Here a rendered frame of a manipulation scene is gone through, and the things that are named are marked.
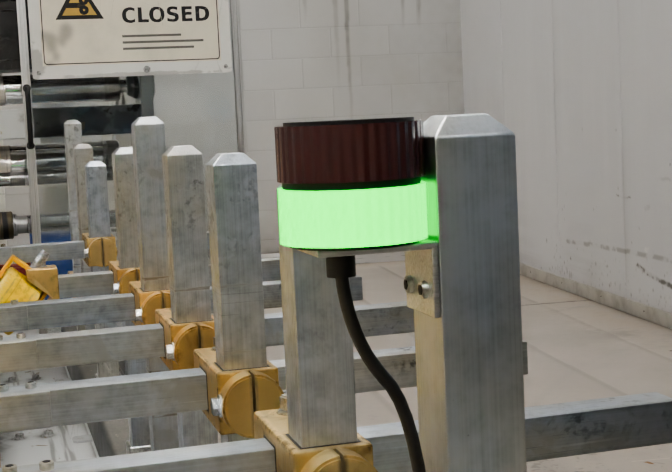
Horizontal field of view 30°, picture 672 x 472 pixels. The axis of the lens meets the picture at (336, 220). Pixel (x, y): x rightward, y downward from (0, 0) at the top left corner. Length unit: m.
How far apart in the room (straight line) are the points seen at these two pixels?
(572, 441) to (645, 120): 5.83
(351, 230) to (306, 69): 9.01
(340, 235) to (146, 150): 1.01
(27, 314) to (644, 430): 0.84
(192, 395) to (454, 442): 0.55
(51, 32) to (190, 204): 1.81
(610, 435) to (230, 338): 0.31
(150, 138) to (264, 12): 8.00
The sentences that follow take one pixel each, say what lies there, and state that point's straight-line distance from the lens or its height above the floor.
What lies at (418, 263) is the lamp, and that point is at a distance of 0.52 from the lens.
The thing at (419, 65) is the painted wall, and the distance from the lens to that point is 9.67.
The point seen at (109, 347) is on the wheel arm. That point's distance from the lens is 1.29.
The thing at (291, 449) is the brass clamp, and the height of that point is 0.97.
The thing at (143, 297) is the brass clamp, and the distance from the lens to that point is 1.48.
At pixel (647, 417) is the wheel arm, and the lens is 0.90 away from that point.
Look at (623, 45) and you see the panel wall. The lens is 6.90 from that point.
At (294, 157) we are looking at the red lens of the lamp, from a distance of 0.49.
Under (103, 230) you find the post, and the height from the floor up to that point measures 0.98.
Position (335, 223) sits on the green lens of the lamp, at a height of 1.13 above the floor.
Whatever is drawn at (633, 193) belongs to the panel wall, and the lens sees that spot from 6.85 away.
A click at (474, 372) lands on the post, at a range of 0.52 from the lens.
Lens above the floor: 1.17
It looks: 5 degrees down
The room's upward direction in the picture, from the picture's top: 3 degrees counter-clockwise
